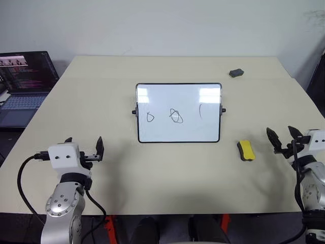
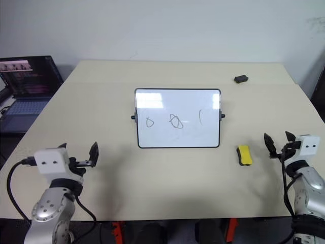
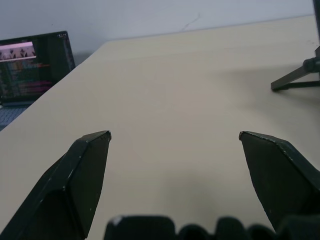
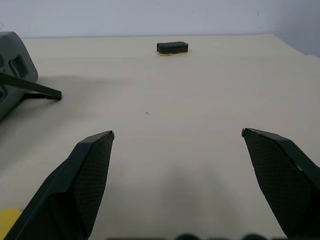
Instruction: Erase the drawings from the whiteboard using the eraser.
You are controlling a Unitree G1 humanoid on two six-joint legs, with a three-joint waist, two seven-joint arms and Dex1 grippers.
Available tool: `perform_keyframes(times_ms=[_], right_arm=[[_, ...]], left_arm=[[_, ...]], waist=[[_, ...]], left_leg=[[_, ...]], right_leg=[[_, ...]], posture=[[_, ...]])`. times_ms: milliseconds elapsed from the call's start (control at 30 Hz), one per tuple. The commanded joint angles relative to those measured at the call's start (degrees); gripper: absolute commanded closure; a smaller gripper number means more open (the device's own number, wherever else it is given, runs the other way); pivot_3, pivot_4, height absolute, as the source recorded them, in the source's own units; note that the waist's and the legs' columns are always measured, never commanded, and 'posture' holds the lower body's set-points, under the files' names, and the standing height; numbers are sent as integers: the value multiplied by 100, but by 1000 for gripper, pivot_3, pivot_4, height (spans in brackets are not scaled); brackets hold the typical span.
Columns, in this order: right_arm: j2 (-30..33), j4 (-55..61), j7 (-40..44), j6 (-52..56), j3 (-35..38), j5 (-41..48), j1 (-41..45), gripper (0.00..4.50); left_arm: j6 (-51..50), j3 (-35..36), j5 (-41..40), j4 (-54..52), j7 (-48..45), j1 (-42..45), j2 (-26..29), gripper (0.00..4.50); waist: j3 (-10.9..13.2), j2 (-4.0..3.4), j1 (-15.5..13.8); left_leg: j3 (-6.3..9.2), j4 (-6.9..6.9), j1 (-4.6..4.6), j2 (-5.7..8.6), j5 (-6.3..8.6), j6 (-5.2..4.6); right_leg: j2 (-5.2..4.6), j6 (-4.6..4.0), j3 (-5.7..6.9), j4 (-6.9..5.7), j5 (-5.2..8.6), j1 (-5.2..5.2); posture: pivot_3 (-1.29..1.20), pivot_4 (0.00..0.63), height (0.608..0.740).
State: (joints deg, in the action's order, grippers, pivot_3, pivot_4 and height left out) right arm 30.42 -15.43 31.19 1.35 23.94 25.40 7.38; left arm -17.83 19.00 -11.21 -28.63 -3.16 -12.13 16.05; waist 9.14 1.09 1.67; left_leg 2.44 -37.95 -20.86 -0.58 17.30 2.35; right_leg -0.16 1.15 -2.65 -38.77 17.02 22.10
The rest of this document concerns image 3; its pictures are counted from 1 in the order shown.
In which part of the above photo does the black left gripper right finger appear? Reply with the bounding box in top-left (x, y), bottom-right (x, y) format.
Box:
top-left (238, 130), bottom-right (320, 233)

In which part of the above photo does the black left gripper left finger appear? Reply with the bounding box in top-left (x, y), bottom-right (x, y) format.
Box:
top-left (0, 130), bottom-right (113, 240)

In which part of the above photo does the black tripod stand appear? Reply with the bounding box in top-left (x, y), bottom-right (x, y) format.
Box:
top-left (270, 0), bottom-right (320, 92)

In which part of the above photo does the black laptop with lit screen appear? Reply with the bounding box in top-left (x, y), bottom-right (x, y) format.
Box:
top-left (0, 30), bottom-right (76, 133)

